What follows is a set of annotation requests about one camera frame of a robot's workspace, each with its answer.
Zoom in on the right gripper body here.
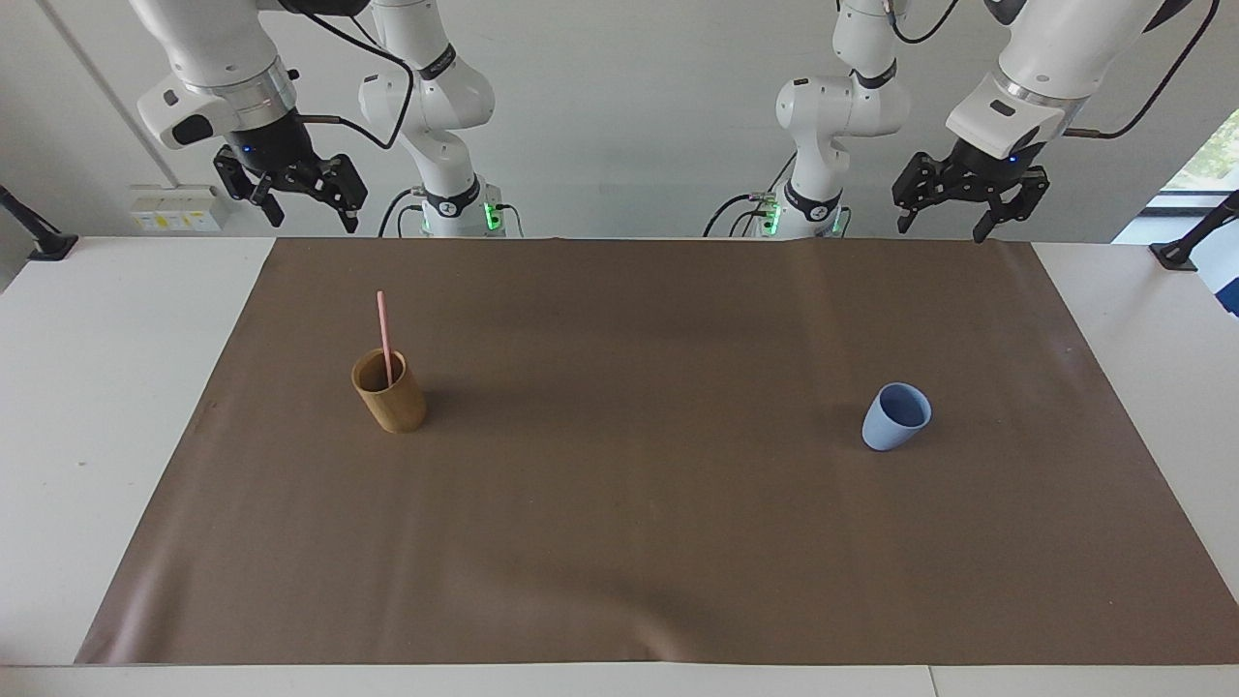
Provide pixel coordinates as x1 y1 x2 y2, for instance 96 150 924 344
225 105 326 182

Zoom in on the brown wooden cup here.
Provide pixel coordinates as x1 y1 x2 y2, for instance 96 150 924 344
350 348 428 435

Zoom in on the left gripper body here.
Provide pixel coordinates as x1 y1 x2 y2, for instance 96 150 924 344
952 137 1049 187

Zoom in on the blue cup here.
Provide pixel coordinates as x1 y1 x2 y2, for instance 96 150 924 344
861 381 933 453

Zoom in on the pink chopstick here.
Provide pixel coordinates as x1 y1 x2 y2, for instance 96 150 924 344
376 290 396 389

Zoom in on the window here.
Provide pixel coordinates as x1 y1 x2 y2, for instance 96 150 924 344
1144 105 1239 216

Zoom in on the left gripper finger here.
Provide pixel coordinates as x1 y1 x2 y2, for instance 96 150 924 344
972 166 1052 244
891 152 975 236

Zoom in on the black cable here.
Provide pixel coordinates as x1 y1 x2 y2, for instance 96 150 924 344
703 153 799 239
886 0 962 45
279 0 418 152
377 187 428 239
1063 0 1223 140

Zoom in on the black stand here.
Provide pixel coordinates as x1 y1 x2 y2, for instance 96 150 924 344
0 184 79 263
1149 189 1239 272

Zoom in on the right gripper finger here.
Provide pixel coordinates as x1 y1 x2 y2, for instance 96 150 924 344
289 153 370 236
212 145 287 230

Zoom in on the white wall socket box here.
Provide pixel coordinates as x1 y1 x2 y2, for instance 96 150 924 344
129 184 230 234

